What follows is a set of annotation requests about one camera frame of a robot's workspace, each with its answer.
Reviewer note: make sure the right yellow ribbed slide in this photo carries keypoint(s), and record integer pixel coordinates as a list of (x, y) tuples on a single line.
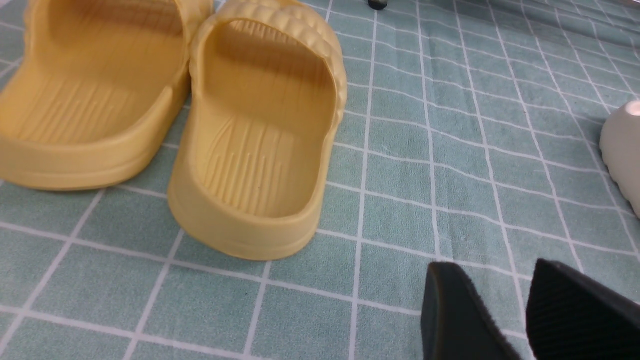
[(269, 92)]

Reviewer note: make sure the left cream foam slide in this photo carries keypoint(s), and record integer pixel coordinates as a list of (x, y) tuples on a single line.
[(619, 143)]

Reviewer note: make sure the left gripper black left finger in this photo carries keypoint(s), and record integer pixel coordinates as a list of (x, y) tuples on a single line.
[(455, 323)]

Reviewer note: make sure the green checkered cloth mat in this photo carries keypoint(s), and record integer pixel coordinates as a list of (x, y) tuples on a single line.
[(471, 136)]

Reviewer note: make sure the left yellow ribbed slide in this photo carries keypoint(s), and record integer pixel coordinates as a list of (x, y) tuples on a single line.
[(100, 85)]

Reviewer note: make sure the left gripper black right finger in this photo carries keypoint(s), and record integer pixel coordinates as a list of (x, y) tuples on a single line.
[(570, 316)]

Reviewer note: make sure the yellow ribbed slide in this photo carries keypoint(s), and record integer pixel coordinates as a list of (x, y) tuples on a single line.
[(100, 85), (269, 92)]

